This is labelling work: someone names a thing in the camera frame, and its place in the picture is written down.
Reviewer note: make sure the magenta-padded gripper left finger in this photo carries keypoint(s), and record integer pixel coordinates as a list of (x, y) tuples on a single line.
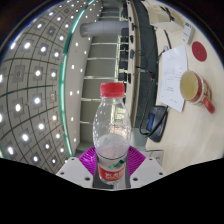
[(86, 160)]

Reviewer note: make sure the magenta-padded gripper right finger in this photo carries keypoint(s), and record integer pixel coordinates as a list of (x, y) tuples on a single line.
[(136, 160)]

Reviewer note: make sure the clear red-capped water bottle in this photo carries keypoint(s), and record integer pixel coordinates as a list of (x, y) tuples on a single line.
[(111, 133)]

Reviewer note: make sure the black desk phone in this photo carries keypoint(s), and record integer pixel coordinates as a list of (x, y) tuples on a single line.
[(156, 121)]

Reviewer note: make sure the group of ceiling lights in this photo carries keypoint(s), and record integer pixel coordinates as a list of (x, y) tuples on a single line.
[(36, 100)]

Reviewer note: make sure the red and cream mug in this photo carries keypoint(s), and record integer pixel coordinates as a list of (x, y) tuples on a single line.
[(196, 88)]

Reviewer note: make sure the white printed paper sheet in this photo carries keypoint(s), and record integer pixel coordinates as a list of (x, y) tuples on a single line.
[(173, 73)]

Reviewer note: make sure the row of black office chairs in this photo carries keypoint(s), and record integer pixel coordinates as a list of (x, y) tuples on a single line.
[(125, 50)]

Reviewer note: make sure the white remote control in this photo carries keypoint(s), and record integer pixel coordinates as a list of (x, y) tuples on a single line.
[(188, 32)]

